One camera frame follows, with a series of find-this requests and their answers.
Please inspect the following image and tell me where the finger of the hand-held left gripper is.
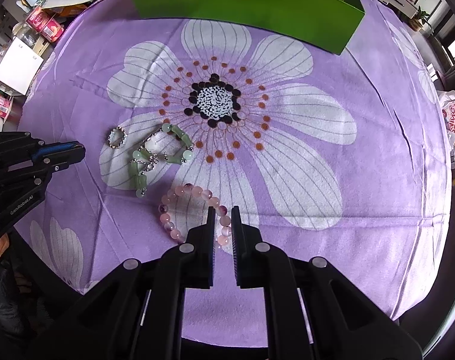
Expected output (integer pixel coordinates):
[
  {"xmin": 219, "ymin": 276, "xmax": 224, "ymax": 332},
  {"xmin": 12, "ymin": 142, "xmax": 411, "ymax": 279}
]
[
  {"xmin": 0, "ymin": 131, "xmax": 82, "ymax": 166},
  {"xmin": 0, "ymin": 145, "xmax": 86, "ymax": 196}
]

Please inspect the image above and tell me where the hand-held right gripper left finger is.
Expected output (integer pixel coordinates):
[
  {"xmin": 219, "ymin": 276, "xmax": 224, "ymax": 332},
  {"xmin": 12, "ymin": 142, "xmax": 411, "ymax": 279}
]
[{"xmin": 28, "ymin": 206, "xmax": 216, "ymax": 360}]

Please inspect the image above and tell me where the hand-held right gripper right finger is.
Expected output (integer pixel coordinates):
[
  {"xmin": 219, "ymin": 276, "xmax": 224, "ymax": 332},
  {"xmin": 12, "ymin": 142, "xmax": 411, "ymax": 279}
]
[{"xmin": 231, "ymin": 206, "xmax": 424, "ymax": 360}]

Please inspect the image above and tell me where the small silver bead ring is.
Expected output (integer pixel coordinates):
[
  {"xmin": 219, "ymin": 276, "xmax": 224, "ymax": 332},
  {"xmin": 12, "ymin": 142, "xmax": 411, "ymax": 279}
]
[{"xmin": 108, "ymin": 127, "xmax": 127, "ymax": 148}]

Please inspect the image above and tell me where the pink bead bracelet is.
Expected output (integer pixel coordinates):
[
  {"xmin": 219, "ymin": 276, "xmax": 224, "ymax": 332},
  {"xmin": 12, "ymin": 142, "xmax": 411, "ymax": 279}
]
[{"xmin": 158, "ymin": 184, "xmax": 233, "ymax": 246}]

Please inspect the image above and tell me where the green cardboard box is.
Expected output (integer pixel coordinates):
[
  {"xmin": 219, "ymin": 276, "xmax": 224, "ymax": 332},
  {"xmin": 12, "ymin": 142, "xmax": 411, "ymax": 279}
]
[{"xmin": 126, "ymin": 0, "xmax": 366, "ymax": 56}]

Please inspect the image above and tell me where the person's left forearm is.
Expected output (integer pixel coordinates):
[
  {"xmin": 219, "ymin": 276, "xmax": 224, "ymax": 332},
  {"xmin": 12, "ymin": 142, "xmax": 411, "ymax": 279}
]
[{"xmin": 0, "ymin": 255, "xmax": 37, "ymax": 346}]

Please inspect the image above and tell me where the white carton box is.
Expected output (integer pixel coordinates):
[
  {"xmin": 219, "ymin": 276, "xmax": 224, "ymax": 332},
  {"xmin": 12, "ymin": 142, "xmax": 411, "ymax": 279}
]
[{"xmin": 0, "ymin": 37, "xmax": 44, "ymax": 96}]

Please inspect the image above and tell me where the clear plastic bottle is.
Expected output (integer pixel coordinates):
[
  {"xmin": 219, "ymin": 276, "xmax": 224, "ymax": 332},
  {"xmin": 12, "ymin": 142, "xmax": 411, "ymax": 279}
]
[{"xmin": 13, "ymin": 22, "xmax": 38, "ymax": 46}]

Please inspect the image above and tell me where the purple floral cloth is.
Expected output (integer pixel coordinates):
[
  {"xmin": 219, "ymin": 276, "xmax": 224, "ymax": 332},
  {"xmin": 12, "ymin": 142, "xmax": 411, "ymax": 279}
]
[{"xmin": 15, "ymin": 0, "xmax": 453, "ymax": 347}]

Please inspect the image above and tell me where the white plastic bag red print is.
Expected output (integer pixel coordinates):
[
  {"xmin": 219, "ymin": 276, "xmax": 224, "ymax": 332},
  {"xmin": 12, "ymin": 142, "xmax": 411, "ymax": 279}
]
[{"xmin": 437, "ymin": 90, "xmax": 455, "ymax": 147}]

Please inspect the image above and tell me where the small potted plant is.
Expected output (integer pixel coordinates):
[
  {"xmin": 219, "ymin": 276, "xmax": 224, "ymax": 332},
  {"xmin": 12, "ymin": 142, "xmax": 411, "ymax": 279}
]
[{"xmin": 411, "ymin": 5, "xmax": 434, "ymax": 34}]

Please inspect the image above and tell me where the green jade bracelet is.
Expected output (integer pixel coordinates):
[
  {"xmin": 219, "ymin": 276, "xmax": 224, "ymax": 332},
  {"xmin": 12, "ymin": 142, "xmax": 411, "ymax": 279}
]
[{"xmin": 128, "ymin": 123, "xmax": 195, "ymax": 199}]

